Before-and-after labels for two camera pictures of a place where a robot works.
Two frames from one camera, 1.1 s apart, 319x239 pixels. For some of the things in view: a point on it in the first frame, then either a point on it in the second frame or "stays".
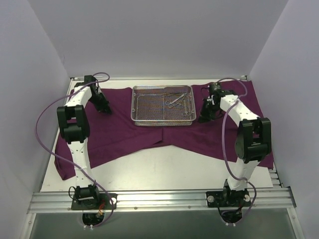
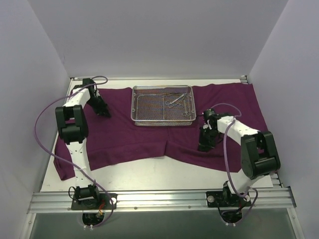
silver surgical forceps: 184,100 -> 180,104
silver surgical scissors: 170,103 stays
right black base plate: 228,198 stays
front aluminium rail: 61,201 stays
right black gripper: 209,107 -> 207,136
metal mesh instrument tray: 162,105 stays
